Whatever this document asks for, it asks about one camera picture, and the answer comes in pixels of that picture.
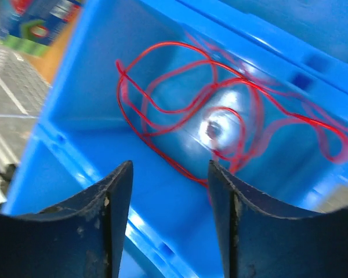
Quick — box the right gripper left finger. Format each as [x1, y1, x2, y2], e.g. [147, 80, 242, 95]
[0, 160, 133, 277]

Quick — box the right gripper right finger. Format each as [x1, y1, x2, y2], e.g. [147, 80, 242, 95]
[208, 161, 348, 277]

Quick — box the red wire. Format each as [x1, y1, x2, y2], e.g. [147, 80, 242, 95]
[115, 42, 264, 189]
[185, 31, 348, 180]

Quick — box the blue three-compartment bin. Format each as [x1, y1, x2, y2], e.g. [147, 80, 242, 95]
[1, 1, 348, 277]

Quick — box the white wire shelf rack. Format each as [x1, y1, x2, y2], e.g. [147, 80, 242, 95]
[0, 0, 85, 209]

